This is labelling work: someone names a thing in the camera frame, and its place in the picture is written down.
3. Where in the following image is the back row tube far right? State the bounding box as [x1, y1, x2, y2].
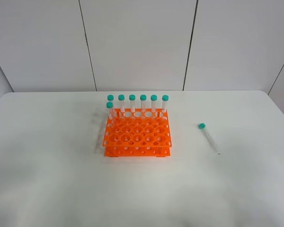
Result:
[161, 95, 169, 113]

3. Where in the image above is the back row tube far left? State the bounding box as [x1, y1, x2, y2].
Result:
[106, 95, 115, 120]

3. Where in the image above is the orange test tube rack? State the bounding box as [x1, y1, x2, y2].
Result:
[102, 108, 172, 157]

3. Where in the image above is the second row tube left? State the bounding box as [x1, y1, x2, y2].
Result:
[106, 101, 115, 124]

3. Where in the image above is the test tube with teal cap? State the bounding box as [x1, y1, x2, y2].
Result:
[198, 123, 219, 154]

